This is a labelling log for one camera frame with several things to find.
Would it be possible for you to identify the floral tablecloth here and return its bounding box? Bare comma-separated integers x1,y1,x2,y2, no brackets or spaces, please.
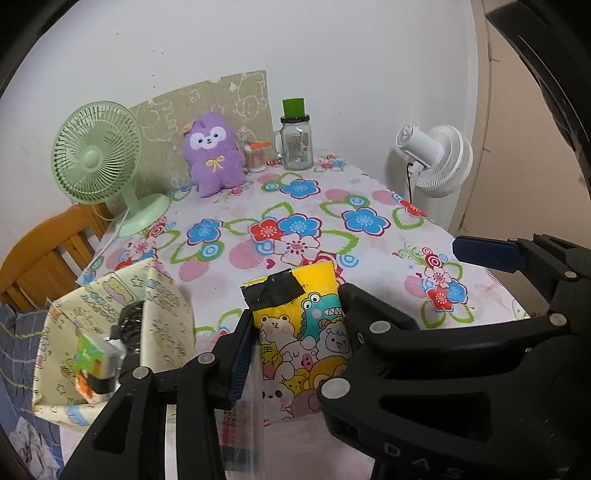
60,154,532,480

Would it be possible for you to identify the beige door frame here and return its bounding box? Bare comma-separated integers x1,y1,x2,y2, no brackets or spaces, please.
450,0,591,241

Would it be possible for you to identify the white floor fan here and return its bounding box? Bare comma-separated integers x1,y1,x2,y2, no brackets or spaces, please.
396,124,474,222

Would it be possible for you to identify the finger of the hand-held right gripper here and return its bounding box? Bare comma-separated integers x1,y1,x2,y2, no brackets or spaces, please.
369,314,573,365
451,232,591,324

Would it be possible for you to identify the wooden headboard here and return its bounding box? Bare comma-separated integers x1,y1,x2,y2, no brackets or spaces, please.
0,203,114,315

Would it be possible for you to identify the yellow cartoon tissue packet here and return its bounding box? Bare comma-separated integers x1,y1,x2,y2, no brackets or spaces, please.
241,264,354,423

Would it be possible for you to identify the blue plaid bedding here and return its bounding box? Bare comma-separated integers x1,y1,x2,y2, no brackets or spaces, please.
0,305,63,480

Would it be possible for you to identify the clear plastic bag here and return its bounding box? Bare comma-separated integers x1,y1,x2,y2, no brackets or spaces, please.
221,364,266,474

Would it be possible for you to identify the purple plush toy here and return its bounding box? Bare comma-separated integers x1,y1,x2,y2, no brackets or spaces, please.
181,115,247,198

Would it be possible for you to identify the cream patterned storage box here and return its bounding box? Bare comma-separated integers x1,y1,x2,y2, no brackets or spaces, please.
31,258,195,418

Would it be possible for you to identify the cotton swab jar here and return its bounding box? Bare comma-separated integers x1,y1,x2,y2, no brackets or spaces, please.
243,141,269,174

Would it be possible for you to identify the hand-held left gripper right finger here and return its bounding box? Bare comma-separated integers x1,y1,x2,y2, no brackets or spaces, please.
338,282,419,371

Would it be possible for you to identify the glass jar with green lid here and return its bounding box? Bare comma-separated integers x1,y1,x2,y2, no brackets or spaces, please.
272,98,315,171

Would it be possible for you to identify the green tissue packet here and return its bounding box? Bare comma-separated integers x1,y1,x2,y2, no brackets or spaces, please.
74,332,127,404

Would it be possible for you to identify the green desk fan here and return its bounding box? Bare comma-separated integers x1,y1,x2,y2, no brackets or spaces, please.
52,100,172,237

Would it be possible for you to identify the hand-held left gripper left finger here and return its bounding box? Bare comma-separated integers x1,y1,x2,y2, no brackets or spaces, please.
59,315,254,480

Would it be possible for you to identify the green patterned board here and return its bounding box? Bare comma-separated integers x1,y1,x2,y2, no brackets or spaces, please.
128,70,273,190

